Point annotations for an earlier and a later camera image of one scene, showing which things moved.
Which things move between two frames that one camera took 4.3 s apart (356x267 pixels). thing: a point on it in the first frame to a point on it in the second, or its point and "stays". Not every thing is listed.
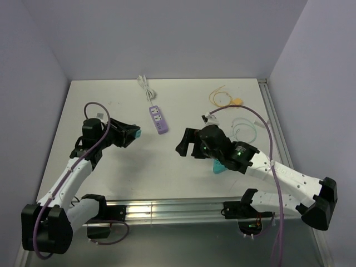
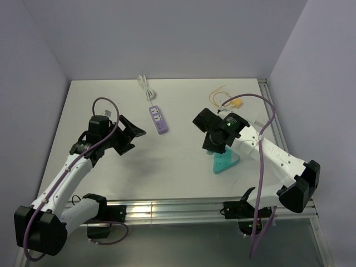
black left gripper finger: x=129 y=139 to x=125 y=148
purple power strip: x=158 y=119 stays
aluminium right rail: x=274 y=123 stays
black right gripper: x=191 y=135 to x=207 y=144
